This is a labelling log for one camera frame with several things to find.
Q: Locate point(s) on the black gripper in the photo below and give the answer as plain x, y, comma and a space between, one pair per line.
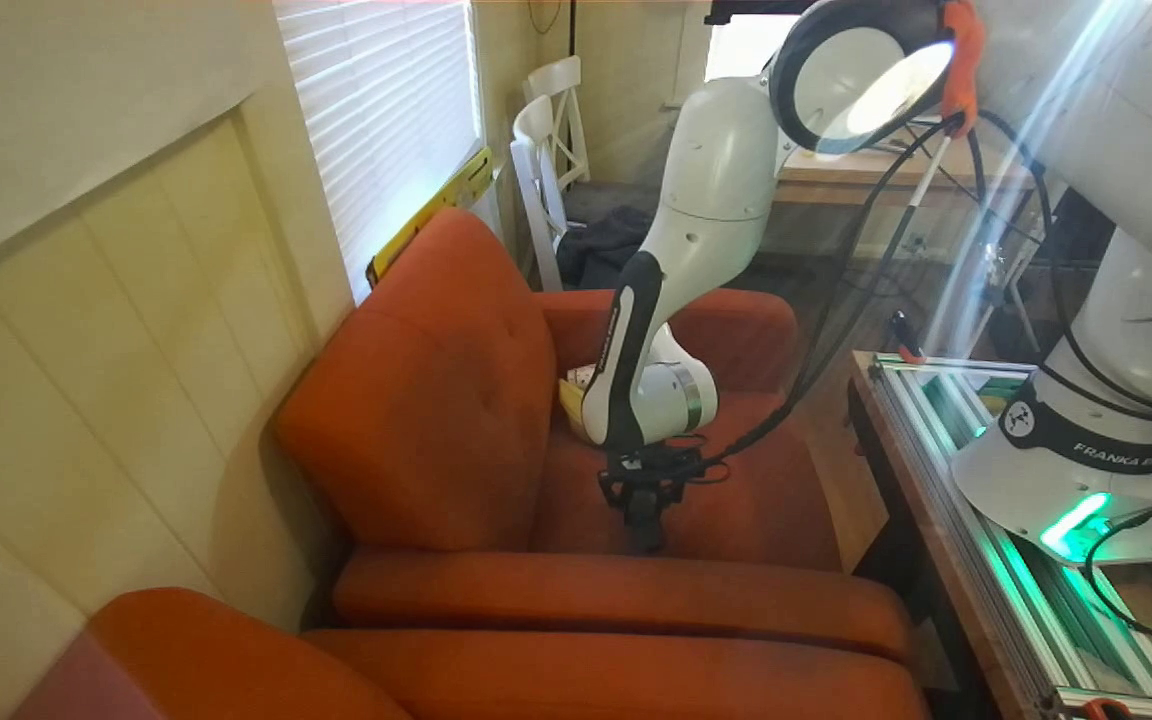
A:
651, 482

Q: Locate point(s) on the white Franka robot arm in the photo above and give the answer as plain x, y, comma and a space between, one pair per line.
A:
722, 203

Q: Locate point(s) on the orange armchair with banana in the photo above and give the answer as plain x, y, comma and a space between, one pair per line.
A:
441, 414

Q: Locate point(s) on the wooden table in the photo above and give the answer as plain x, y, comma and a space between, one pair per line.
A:
911, 507

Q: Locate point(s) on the dark clothes pile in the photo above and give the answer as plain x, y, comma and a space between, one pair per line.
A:
601, 244

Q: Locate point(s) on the white wooden chair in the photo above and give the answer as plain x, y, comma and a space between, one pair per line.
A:
545, 172

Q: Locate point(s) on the yellow spirit level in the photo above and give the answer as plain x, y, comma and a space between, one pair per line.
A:
431, 221

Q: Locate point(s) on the white window blind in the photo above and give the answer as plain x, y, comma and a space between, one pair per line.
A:
381, 115

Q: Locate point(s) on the aluminium rail base frame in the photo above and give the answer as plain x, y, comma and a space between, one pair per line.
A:
1001, 574

